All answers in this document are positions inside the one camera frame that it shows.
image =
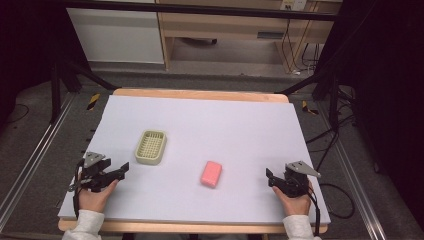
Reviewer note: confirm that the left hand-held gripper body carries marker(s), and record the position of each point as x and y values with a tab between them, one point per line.
94	173

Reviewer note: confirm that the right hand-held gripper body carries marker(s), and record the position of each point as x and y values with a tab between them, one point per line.
297	181

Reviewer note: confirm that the beige plastic soap dish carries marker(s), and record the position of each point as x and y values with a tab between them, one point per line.
151	147

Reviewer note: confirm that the pink soap bar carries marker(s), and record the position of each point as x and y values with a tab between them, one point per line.
211	174

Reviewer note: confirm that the person's right hand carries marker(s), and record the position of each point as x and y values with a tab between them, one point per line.
295	205

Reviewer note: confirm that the person's left hand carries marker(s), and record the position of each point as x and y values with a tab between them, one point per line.
95	198

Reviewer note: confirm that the white foam mat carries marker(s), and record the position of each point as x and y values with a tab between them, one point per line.
213	133

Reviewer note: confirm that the yellow black striped tape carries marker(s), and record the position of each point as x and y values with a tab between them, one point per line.
93	101
309	108

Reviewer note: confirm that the black metal stand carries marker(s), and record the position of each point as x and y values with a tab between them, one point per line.
333	100
56	96

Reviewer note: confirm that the wooden table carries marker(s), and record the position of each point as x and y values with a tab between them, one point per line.
200	93

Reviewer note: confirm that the white cabinet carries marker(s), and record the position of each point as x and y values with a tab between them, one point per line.
116	36

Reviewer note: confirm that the black curtain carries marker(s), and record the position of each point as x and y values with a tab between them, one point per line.
23	50
386	83

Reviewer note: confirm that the wooden desk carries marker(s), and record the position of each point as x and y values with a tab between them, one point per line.
220	25

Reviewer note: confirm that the black metal crossbar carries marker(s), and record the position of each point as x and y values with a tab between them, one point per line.
200	9

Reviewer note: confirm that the metal floor rail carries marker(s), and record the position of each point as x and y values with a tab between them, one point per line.
360	193
33	156

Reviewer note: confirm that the white wall socket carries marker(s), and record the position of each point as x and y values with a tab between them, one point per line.
293	4

